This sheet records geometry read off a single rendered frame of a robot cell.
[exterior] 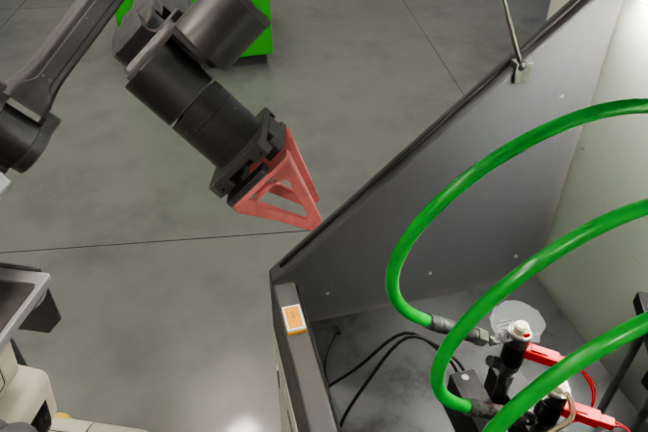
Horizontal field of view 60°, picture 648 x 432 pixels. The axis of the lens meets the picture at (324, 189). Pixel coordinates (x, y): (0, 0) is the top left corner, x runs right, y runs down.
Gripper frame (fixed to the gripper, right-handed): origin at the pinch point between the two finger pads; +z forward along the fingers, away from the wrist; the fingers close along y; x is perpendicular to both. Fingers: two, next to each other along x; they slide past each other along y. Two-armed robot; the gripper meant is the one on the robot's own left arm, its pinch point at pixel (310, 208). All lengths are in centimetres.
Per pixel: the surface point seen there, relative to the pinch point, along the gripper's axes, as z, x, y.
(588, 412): 39.0, -4.8, -2.4
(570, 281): 58, -11, 38
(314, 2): 27, 1, 460
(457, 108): 16.7, -17.1, 35.3
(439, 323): 21.1, 0.6, 2.3
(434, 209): 7.5, -8.6, -2.3
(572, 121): 9.8, -22.7, -1.9
